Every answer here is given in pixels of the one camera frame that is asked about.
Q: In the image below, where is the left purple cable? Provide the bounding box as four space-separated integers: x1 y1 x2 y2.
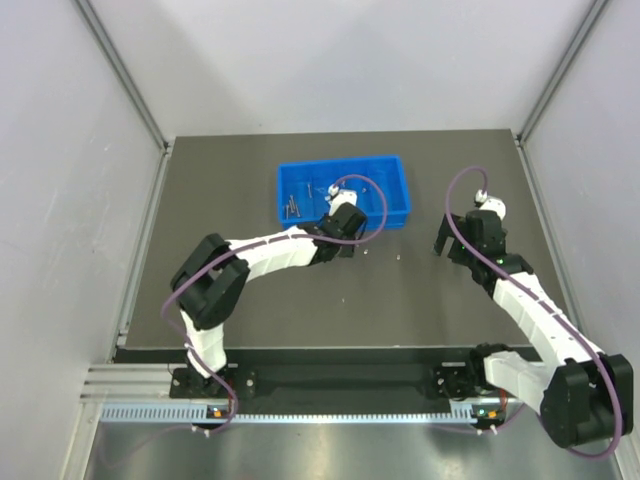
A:
97 174 390 469

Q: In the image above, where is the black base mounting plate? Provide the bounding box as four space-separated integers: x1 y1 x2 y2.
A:
173 347 494 400

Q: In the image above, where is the blue plastic divided bin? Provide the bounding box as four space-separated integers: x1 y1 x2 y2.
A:
276 155 411 230

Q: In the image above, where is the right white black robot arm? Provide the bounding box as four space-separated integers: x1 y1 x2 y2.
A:
433 195 634 449

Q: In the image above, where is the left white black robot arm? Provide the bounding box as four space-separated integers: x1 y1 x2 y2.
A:
170 187 367 384

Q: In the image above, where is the grey slotted cable duct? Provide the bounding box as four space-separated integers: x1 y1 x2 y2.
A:
100 403 505 425

